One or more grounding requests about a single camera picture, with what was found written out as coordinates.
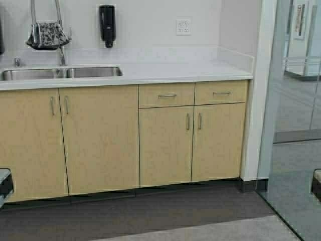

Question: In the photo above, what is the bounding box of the left sink cabinet door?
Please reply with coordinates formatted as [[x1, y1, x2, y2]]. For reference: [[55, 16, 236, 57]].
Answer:
[[1, 89, 68, 202]]

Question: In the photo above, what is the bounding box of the grey floral patterned cloth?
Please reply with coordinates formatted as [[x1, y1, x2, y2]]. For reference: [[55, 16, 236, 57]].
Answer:
[[26, 22, 70, 51]]

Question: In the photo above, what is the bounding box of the left wooden drawer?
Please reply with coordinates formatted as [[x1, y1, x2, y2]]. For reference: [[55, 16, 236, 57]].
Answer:
[[138, 83, 195, 108]]

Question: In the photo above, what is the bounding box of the robot base right corner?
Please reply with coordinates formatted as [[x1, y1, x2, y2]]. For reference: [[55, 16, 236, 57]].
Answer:
[[311, 169, 321, 201]]

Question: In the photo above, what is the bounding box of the white wall power outlet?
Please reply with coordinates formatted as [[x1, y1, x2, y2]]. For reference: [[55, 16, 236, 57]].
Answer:
[[176, 19, 192, 36]]

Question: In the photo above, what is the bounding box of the lower left cabinet door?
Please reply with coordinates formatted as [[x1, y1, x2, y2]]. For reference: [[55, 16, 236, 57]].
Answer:
[[139, 106, 194, 187]]

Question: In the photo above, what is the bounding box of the right wooden drawer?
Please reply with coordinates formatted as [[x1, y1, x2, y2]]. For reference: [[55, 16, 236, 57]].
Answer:
[[195, 80, 248, 105]]

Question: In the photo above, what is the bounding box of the right sink cabinet door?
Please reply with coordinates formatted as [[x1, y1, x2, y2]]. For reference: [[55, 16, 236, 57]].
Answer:
[[59, 85, 139, 195]]

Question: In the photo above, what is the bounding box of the glass partition wall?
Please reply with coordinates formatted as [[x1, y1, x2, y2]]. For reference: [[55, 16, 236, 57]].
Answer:
[[257, 1, 320, 240]]

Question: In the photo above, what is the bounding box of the sink cabinet door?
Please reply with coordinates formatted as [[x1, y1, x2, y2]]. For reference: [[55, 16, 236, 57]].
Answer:
[[59, 85, 139, 195], [1, 89, 68, 202]]

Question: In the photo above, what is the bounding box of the chrome spring kitchen faucet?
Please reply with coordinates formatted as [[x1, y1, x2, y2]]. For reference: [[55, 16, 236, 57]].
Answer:
[[26, 1, 70, 66]]

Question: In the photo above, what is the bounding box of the robot base left corner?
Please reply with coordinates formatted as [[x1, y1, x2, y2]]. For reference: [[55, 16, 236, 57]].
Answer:
[[1, 168, 14, 208]]

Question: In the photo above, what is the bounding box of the small chrome sink button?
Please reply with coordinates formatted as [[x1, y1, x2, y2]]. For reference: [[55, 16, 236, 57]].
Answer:
[[14, 57, 21, 67]]

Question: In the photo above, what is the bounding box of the black wall soap dispenser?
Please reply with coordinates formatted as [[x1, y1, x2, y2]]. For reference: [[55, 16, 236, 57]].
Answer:
[[99, 5, 116, 48]]

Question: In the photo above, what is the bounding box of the black paper towel dispenser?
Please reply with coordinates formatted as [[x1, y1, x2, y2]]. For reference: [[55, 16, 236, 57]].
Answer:
[[0, 6, 6, 56]]

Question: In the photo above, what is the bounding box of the stainless steel double sink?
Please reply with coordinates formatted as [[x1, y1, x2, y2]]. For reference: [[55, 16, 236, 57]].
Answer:
[[1, 66, 123, 81]]

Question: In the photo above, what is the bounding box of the lower right cabinet door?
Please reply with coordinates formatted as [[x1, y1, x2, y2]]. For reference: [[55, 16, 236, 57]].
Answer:
[[192, 103, 246, 182]]

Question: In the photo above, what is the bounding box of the wooden drawer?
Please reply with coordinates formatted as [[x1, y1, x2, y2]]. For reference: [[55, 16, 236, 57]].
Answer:
[[195, 80, 248, 105], [138, 83, 195, 108]]

